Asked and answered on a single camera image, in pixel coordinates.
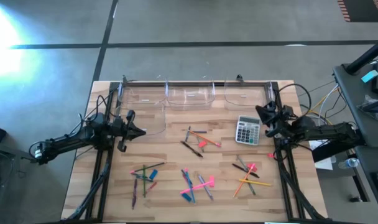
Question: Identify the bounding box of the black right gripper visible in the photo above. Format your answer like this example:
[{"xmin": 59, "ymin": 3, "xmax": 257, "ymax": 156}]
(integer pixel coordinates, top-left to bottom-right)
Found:
[{"xmin": 256, "ymin": 105, "xmax": 294, "ymax": 138}]

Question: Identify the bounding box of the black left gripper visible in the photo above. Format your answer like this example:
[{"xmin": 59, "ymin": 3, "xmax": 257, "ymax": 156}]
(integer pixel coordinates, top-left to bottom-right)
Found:
[{"xmin": 109, "ymin": 109, "xmax": 146, "ymax": 153}]

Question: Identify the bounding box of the black pen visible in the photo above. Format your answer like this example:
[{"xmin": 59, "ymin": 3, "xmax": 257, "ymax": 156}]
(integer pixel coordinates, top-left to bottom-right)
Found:
[
  {"xmin": 180, "ymin": 141, "xmax": 204, "ymax": 158},
  {"xmin": 232, "ymin": 163, "xmax": 260, "ymax": 179}
]

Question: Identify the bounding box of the yellow pencil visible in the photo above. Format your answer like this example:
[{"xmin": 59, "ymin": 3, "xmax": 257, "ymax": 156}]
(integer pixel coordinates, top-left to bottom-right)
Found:
[{"xmin": 238, "ymin": 179, "xmax": 272, "ymax": 187}]

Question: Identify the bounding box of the clear plastic bin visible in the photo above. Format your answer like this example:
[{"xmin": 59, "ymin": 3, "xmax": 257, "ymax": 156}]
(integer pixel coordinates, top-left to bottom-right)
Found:
[
  {"xmin": 114, "ymin": 104, "xmax": 167, "ymax": 137},
  {"xmin": 116, "ymin": 79, "xmax": 168, "ymax": 106},
  {"xmin": 223, "ymin": 79, "xmax": 274, "ymax": 111},
  {"xmin": 165, "ymin": 79, "xmax": 217, "ymax": 111}
]

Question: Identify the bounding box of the grey desk calculator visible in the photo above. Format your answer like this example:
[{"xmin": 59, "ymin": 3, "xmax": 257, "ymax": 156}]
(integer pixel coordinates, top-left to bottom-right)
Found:
[{"xmin": 234, "ymin": 114, "xmax": 262, "ymax": 146}]

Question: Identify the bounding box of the purple crayon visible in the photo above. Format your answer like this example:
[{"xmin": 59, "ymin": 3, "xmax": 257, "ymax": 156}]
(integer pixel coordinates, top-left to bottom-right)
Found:
[{"xmin": 132, "ymin": 178, "xmax": 138, "ymax": 210}]

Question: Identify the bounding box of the white paper sheet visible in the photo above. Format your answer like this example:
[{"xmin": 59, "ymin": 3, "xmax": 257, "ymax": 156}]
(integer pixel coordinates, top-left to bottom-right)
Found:
[{"xmin": 308, "ymin": 139, "xmax": 336, "ymax": 171}]

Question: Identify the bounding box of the black desk beam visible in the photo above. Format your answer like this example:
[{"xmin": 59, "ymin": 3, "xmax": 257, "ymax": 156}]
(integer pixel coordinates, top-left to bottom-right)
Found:
[{"xmin": 311, "ymin": 141, "xmax": 367, "ymax": 163}]

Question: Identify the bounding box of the grey green pencil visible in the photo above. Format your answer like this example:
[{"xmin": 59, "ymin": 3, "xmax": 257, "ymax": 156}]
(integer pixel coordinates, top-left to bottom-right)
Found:
[{"xmin": 246, "ymin": 177, "xmax": 257, "ymax": 196}]

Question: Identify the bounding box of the grey desk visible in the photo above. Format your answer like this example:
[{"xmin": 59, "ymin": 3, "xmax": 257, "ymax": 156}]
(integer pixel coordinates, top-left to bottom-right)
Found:
[
  {"xmin": 333, "ymin": 60, "xmax": 378, "ymax": 147},
  {"xmin": 354, "ymin": 145, "xmax": 378, "ymax": 224}
]

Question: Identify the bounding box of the clear grey ballpoint pen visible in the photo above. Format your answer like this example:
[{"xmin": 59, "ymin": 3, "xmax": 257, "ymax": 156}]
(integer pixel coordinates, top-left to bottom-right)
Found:
[{"xmin": 197, "ymin": 174, "xmax": 214, "ymax": 201}]

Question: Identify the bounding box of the clear water bottle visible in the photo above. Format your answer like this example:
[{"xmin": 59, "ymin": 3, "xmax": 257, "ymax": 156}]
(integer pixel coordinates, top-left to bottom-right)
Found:
[{"xmin": 338, "ymin": 157, "xmax": 361, "ymax": 170}]

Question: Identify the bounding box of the blue sticky note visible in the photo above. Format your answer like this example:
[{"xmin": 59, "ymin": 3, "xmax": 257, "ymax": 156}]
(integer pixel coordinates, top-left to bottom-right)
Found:
[{"xmin": 361, "ymin": 70, "xmax": 378, "ymax": 84}]

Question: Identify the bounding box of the dark tablet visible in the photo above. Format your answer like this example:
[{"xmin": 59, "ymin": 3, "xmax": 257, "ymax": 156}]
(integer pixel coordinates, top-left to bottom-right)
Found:
[{"xmin": 359, "ymin": 98, "xmax": 378, "ymax": 114}]

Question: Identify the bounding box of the black pole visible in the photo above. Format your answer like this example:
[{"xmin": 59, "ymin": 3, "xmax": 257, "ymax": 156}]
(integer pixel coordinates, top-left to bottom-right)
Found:
[{"xmin": 345, "ymin": 35, "xmax": 378, "ymax": 75}]

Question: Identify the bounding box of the grey metal stand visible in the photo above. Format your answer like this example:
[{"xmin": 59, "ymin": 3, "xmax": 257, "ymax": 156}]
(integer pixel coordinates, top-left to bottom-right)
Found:
[{"xmin": 0, "ymin": 141, "xmax": 40, "ymax": 164}]

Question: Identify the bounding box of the yellow cable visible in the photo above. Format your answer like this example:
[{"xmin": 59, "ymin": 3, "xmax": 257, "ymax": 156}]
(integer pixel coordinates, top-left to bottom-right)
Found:
[{"xmin": 307, "ymin": 96, "xmax": 333, "ymax": 125}]

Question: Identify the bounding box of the black aluminium table frame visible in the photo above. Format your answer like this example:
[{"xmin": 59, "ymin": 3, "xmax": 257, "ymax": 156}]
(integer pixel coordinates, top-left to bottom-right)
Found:
[{"xmin": 60, "ymin": 80, "xmax": 328, "ymax": 223}]

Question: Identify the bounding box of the white cable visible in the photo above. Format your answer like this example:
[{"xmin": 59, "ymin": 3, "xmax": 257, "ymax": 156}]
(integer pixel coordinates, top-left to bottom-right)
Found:
[{"xmin": 318, "ymin": 83, "xmax": 341, "ymax": 119}]

